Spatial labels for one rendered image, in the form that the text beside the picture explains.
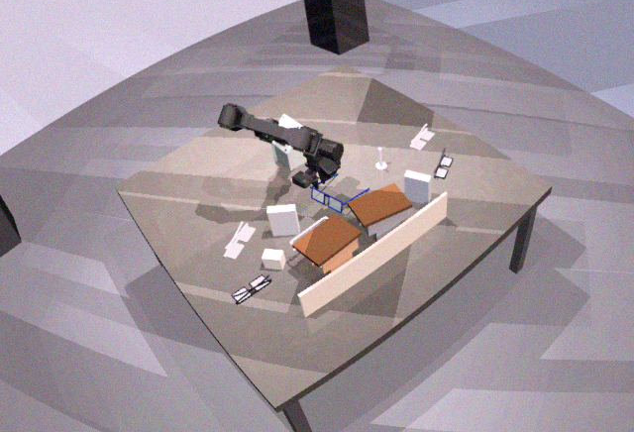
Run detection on beige flat panel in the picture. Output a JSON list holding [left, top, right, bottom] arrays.
[[298, 192, 448, 317]]

